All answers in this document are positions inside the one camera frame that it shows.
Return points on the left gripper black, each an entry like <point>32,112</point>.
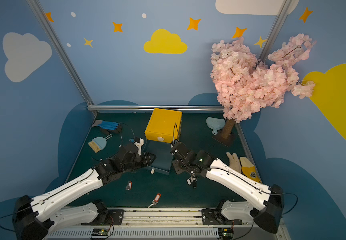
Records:
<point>144,157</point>

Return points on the yellow work glove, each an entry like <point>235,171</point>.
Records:
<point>249,170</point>

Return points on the left controller board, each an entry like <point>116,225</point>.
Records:
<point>100,233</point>

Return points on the small blue hand brush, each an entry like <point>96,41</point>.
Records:
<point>99,143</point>

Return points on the controller board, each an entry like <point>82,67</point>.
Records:
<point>225,234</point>
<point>100,233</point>

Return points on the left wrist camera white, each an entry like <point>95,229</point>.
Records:
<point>139,142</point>

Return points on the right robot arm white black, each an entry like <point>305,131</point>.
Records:
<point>266,203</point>

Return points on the right controller board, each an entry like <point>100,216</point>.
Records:
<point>225,234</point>

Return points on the key with black fob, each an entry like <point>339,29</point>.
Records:
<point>194,184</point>

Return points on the key with red tag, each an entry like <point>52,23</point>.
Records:
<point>155,200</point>

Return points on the pink cherry blossom tree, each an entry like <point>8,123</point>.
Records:
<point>245,84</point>

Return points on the yellow drawer cabinet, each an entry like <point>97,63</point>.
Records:
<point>164,126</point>

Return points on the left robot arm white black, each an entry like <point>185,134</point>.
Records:
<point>34,218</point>

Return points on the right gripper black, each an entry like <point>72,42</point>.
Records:
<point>177,149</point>

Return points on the teal drawer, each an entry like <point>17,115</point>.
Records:
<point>163,162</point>

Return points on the blue black work glove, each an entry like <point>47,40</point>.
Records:
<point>112,127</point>

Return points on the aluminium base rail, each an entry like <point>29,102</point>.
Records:
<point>171,224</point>

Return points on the light blue dustpan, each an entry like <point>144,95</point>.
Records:
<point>215,124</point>

